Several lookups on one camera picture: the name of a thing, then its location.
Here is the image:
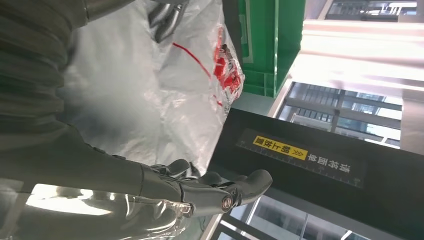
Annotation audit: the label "black inbound scanner machine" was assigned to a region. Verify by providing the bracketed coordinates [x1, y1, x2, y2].
[198, 107, 424, 240]

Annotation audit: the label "black yellow ruler label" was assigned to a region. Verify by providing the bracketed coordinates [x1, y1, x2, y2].
[235, 128, 367, 189]

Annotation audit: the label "green plastic crate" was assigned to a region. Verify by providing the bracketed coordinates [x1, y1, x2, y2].
[237, 0, 307, 99]

